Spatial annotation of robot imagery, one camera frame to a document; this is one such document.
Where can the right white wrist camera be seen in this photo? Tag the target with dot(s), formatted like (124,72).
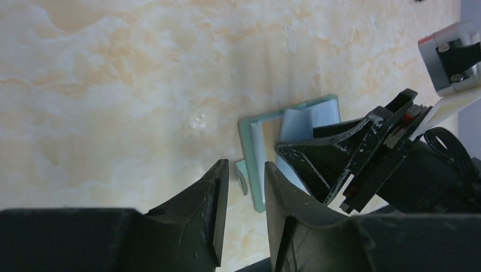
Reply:
(452,58)

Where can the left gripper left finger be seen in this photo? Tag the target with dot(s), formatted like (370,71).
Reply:
(184,233)

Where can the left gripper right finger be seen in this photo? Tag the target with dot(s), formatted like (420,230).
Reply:
(306,235)

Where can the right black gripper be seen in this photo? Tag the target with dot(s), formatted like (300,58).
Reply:
(431,172)

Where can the green card holder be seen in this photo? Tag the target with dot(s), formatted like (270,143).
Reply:
(297,120)

